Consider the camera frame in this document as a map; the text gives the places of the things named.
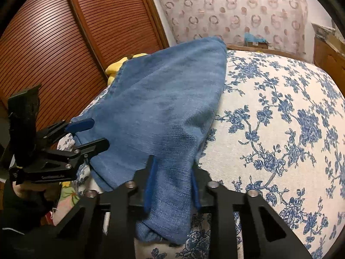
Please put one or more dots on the person's left forearm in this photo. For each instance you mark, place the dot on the person's left forearm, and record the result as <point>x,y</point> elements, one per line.
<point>18,229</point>

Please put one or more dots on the light blue cloth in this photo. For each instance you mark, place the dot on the light blue cloth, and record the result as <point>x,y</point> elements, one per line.
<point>253,37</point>

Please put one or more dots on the patterned flat box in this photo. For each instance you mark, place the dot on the patterned flat box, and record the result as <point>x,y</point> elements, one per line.
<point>324,31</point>

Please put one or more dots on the brown wooden cabinet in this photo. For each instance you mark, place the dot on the brown wooden cabinet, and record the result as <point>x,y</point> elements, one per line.
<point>330,64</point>

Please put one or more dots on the brown slatted wooden wardrobe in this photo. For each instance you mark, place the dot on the brown slatted wooden wardrobe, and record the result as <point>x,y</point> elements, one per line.
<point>54,45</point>

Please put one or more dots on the pink circle patterned curtain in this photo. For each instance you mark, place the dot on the pink circle patterned curtain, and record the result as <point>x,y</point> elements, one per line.
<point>229,5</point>

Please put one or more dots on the wooden bed headboard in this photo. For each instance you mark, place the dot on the wooden bed headboard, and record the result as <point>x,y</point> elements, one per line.
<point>283,52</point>

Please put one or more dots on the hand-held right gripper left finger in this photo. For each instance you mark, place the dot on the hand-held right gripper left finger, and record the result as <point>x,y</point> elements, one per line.
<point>149,186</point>

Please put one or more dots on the small cardboard box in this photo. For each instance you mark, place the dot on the small cardboard box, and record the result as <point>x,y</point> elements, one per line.
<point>258,45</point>

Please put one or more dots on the blue floral white cloth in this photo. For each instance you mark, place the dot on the blue floral white cloth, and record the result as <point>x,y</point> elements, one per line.
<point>269,129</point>

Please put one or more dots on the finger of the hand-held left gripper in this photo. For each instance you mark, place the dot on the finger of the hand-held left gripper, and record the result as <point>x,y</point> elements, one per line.
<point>93,145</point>
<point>80,125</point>

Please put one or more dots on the blue denim pants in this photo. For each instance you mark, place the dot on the blue denim pants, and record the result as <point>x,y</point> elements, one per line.
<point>161,113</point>

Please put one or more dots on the yellow soft object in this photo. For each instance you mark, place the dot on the yellow soft object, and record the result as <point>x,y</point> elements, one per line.
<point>114,68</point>

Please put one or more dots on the person's left hand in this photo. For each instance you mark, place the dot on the person's left hand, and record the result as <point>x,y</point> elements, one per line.
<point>29,193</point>

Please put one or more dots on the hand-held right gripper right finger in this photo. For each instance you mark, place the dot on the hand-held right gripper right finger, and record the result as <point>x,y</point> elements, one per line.
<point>195,191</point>

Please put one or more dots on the colourful floral blanket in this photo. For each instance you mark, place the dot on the colourful floral blanket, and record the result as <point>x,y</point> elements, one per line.
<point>67,194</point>

